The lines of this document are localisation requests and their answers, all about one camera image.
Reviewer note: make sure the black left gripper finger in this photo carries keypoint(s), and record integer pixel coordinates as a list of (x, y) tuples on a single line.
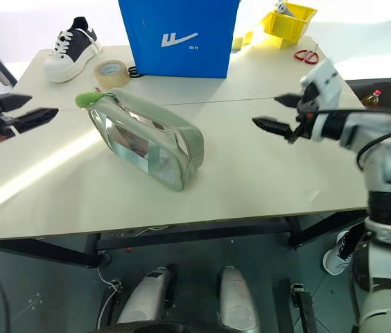
[(13, 101), (36, 119)]

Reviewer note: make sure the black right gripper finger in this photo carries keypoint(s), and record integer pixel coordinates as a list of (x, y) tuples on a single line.
[(271, 125), (287, 100)]

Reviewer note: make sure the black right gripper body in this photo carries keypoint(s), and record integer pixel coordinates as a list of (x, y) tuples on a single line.
[(304, 116)]

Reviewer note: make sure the clear green toiletry bag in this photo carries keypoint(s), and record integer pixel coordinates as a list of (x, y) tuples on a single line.
[(167, 125)]

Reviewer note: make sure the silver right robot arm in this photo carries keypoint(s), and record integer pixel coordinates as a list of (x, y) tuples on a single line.
[(389, 166)]

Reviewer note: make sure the green plush zipper charm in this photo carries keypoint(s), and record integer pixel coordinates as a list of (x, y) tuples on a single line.
[(85, 98)]

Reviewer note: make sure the cooking oil bottle red cap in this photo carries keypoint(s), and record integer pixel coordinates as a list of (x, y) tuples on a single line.
[(372, 100)]

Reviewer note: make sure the yellow plastic parts bin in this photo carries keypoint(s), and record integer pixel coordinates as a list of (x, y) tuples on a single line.
[(284, 26)]

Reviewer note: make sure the small yellow plastic piece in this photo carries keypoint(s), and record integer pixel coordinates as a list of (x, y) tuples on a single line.
[(242, 41)]

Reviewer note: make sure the black and white sneaker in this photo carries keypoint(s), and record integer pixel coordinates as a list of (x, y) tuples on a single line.
[(69, 52), (341, 255)]

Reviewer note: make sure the clear packing tape roll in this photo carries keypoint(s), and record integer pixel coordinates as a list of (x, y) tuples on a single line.
[(112, 78)]

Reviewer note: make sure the white grey item in bin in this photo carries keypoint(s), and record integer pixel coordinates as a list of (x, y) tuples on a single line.
[(283, 7)]

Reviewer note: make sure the blue shoe box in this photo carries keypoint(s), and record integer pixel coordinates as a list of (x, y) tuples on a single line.
[(181, 38)]

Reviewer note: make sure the silver right robot leg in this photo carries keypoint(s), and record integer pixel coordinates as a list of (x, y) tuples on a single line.
[(235, 298)]

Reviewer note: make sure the silver robot leg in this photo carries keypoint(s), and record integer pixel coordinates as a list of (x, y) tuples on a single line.
[(147, 298), (235, 298)]

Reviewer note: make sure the black stand foot with caster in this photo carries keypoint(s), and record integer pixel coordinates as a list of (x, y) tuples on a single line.
[(110, 305), (303, 308)]

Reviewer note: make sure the silver left robot leg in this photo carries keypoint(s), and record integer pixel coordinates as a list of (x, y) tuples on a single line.
[(147, 298)]

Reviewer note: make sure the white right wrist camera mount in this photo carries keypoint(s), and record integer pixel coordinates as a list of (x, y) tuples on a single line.
[(325, 81)]

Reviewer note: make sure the black metal table frame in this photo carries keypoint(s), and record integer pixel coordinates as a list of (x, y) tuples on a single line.
[(181, 236)]

